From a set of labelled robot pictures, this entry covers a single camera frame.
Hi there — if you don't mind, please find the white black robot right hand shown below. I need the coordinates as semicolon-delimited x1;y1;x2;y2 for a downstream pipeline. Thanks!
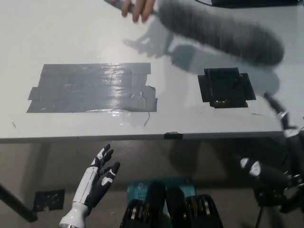
239;92;304;192

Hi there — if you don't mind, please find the person's bare hand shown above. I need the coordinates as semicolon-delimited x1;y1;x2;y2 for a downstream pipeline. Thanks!
120;0;157;24

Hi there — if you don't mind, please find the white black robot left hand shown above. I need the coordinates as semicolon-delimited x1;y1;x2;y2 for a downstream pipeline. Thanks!
72;143;121;210

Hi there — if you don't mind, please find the grey fluffy duster black handle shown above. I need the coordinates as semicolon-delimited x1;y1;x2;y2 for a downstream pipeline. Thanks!
104;0;285;67

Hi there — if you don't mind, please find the crumpled black floor tape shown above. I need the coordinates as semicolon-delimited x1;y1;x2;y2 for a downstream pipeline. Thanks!
253;186;288;207
32;189;66;212

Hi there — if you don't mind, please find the black table leg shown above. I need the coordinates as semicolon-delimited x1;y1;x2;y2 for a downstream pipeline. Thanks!
0;182;38;223

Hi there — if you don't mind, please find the small black tape strip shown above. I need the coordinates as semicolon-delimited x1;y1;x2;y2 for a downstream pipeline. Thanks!
163;131;184;140

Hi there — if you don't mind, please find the black tape square patch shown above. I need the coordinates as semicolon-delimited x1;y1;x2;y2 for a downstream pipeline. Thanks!
197;67;257;109

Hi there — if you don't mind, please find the black flat device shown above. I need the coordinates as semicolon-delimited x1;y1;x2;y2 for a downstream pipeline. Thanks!
210;0;299;8

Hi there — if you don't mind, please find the thin black cable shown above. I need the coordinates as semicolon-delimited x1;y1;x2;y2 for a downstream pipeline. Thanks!
256;204;265;228

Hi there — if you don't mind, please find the grey duct tape patch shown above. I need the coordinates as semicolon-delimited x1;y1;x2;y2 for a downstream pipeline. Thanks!
26;62;159;114

